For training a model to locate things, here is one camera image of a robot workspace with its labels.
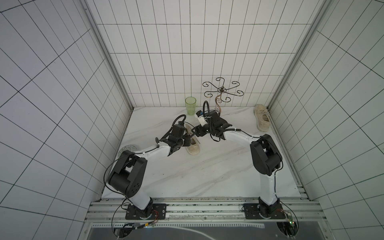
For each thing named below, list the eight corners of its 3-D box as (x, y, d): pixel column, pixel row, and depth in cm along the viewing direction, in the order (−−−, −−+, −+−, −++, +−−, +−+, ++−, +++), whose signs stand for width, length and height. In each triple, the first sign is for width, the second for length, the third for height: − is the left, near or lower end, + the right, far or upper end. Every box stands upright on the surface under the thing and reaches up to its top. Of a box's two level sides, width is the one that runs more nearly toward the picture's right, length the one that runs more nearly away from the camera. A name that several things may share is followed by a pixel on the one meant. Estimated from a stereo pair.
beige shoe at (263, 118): (258, 131, 108) (261, 124, 102) (253, 107, 123) (256, 101, 117) (267, 132, 107) (272, 125, 101) (262, 108, 123) (265, 101, 117)
